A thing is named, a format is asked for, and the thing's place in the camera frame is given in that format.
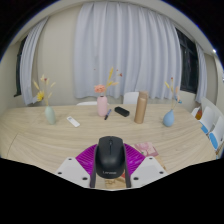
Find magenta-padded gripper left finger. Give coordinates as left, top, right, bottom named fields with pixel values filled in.
left=54, top=143, right=99, bottom=189

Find dark window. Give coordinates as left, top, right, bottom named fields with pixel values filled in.
left=13, top=35, right=28, bottom=98
left=175, top=28, right=200, bottom=94

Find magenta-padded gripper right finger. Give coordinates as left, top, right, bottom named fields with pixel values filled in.
left=123, top=143, right=168, bottom=189

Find bronze thermos bottle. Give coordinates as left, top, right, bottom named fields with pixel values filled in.
left=133, top=90, right=150, bottom=125

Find white remote control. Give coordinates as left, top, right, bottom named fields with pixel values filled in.
left=66, top=115, right=81, bottom=128

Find wide white curtain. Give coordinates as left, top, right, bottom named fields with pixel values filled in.
left=73, top=1, right=183, bottom=101

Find pink vase with flowers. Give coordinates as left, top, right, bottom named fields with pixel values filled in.
left=93, top=66, right=124, bottom=118

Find dark pen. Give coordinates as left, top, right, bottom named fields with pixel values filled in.
left=103, top=108, right=113, bottom=121

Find green vase with dried flowers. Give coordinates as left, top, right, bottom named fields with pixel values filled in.
left=32, top=73, right=58, bottom=126

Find narrow white curtain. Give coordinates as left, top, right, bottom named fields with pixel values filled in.
left=19, top=16, right=50, bottom=107
left=194, top=42, right=208, bottom=104

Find white and blue chairs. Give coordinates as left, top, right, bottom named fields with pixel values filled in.
left=190, top=96, right=224, bottom=158

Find black case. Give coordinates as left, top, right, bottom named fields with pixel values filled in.
left=114, top=106, right=131, bottom=118

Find blue vase with dried flowers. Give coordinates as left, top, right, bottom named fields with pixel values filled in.
left=162, top=76, right=183, bottom=128

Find black computer mouse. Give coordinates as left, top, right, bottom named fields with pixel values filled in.
left=94, top=135, right=127, bottom=180

